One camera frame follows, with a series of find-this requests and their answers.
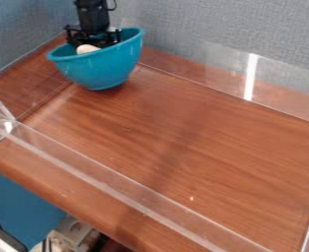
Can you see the white and brown toy mushroom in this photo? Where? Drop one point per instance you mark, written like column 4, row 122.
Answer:
column 87, row 48

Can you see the white object under table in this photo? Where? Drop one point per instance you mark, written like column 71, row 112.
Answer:
column 72, row 236

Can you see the clear acrylic barrier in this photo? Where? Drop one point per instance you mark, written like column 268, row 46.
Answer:
column 186, row 161

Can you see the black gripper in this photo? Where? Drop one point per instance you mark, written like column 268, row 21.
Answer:
column 93, row 29

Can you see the blue plastic bowl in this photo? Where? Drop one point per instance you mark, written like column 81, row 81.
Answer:
column 104, row 68

